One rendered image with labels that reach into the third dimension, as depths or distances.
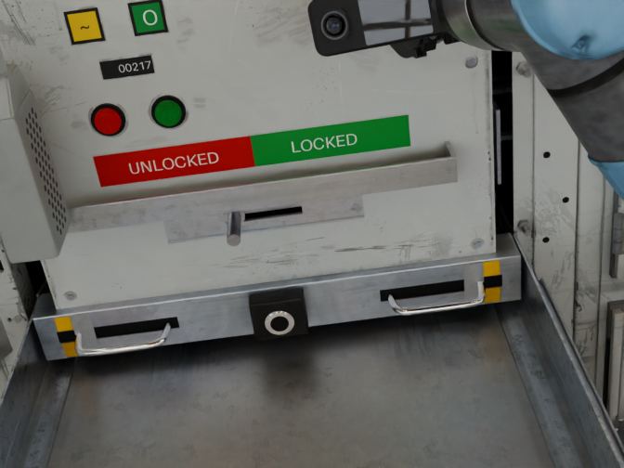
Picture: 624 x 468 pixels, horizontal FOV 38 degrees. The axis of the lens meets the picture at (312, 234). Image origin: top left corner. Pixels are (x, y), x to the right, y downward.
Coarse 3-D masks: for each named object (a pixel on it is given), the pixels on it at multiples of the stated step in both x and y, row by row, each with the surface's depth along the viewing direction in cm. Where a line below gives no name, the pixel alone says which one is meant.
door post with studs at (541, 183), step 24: (528, 72) 94; (528, 96) 97; (528, 120) 99; (552, 120) 99; (528, 144) 100; (552, 144) 100; (576, 144) 100; (528, 168) 102; (552, 168) 102; (528, 192) 103; (552, 192) 103; (528, 216) 105; (552, 216) 105; (528, 240) 107; (552, 240) 106; (552, 264) 108; (552, 288) 110
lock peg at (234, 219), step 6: (228, 216) 96; (234, 216) 95; (240, 216) 96; (228, 222) 94; (234, 222) 94; (240, 222) 95; (228, 228) 93; (234, 228) 93; (228, 234) 92; (234, 234) 92; (228, 240) 92; (234, 240) 92
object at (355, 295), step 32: (480, 256) 101; (512, 256) 100; (224, 288) 101; (256, 288) 101; (288, 288) 101; (320, 288) 101; (352, 288) 101; (384, 288) 101; (416, 288) 101; (448, 288) 102; (512, 288) 102; (96, 320) 101; (128, 320) 102; (160, 320) 102; (192, 320) 102; (224, 320) 102; (320, 320) 103; (352, 320) 103; (64, 352) 103
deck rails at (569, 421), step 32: (32, 320) 103; (512, 320) 102; (544, 320) 95; (32, 352) 101; (512, 352) 98; (544, 352) 97; (32, 384) 100; (64, 384) 102; (544, 384) 93; (576, 384) 85; (0, 416) 90; (32, 416) 98; (544, 416) 89; (576, 416) 87; (0, 448) 89; (32, 448) 94; (576, 448) 85; (608, 448) 77
